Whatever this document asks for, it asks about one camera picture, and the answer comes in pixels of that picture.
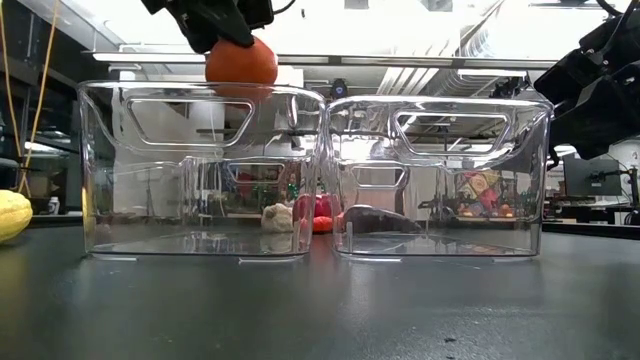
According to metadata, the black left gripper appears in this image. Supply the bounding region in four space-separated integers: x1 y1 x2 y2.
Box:
141 0 275 55

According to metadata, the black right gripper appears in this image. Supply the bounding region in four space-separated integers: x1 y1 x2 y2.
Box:
533 0 640 161

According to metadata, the orange fruit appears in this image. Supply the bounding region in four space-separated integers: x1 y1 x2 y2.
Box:
204 35 279 101

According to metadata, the clear plastic bin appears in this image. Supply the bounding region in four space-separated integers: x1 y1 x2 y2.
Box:
323 94 555 262
77 79 327 264

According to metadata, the white garlic bulb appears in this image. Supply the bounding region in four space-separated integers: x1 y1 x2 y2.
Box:
260 202 295 235

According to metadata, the red chili pepper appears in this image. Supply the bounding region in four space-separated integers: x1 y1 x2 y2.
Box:
293 194 314 232

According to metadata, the bright red apple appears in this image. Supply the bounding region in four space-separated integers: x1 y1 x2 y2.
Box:
312 193 335 219

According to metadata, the purple eggplant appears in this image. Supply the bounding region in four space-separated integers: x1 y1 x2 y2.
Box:
343 203 424 235

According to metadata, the yellow corn cob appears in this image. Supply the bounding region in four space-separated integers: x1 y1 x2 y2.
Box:
0 189 34 245

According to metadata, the dark computer monitor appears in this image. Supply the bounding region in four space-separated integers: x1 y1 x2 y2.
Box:
563 153 624 197

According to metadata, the colourful patchwork object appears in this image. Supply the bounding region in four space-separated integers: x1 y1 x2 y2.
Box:
457 170 516 219

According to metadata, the black webcam blue ring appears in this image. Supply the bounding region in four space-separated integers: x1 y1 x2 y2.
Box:
329 78 350 100

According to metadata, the yellow cable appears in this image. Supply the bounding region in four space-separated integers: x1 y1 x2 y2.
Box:
0 0 60 196

